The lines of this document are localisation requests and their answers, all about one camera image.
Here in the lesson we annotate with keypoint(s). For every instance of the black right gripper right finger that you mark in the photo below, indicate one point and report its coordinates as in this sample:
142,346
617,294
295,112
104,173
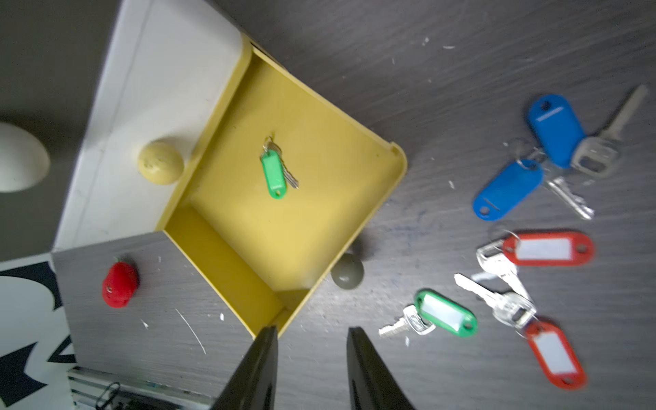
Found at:
371,384

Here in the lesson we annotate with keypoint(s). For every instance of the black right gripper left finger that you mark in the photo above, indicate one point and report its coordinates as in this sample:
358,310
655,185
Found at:
253,384

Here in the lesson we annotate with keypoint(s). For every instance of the green tagged key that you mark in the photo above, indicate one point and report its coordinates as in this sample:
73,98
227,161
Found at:
430,311
277,177

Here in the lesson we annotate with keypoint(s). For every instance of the yellow bottom drawer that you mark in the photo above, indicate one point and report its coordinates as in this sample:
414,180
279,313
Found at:
265,257

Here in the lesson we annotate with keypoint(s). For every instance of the red tagged key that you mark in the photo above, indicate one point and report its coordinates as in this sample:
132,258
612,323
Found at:
503,257

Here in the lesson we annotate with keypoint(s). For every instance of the drawer unit olive cream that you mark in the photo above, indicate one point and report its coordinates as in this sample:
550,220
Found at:
85,86

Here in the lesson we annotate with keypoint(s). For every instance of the red toy with eyes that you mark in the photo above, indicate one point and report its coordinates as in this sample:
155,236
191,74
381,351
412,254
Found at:
120,285

